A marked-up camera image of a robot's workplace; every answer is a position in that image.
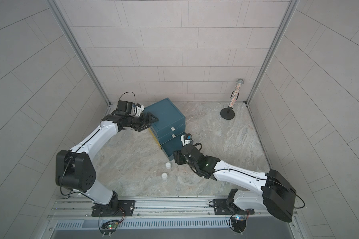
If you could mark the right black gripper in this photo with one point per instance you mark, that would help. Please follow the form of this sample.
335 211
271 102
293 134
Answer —
178 158

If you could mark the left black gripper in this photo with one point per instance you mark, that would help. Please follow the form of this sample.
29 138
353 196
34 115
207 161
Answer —
148 121

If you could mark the teal three-drawer cabinet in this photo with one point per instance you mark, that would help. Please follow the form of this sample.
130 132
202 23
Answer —
169 127

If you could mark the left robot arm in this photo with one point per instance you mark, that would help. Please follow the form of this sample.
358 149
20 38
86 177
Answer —
74 167

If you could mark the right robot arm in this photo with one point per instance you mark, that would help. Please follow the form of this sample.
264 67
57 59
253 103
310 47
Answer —
278 195

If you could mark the white paint can near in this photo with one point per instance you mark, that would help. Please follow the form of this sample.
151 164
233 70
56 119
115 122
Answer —
164 176

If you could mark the right circuit board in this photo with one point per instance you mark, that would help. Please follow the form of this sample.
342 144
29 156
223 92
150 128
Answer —
237 224

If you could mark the circuit board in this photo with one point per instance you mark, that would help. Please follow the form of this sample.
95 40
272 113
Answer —
109 227
237 224

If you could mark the left circuit board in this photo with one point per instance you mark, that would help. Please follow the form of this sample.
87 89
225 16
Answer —
109 227

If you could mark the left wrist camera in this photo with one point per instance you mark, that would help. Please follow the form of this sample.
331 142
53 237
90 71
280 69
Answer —
125 108

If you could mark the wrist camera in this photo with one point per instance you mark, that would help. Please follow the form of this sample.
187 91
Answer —
186 139
125 108

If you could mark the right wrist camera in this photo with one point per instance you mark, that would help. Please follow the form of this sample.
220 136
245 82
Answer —
186 139

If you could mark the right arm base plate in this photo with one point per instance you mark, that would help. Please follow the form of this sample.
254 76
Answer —
221 207

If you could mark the aluminium mounting rail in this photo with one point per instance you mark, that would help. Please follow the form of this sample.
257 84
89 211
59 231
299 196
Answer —
152 207

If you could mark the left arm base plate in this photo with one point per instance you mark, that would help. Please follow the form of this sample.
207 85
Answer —
122 208

